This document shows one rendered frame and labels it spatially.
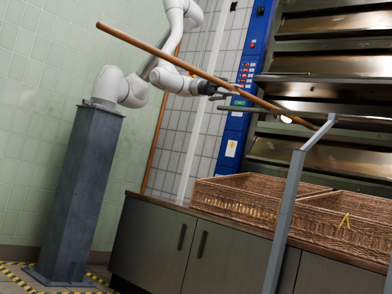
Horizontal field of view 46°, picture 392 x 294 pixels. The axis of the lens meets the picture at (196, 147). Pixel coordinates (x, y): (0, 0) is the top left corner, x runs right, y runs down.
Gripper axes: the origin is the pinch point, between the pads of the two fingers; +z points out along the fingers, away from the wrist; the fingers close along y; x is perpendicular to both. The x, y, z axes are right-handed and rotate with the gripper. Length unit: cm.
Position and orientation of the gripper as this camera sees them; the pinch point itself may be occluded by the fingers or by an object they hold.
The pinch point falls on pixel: (233, 89)
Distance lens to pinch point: 226.0
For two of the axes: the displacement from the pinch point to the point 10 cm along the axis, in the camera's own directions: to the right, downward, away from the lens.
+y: -2.3, 9.7, -0.7
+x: -6.8, -2.1, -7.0
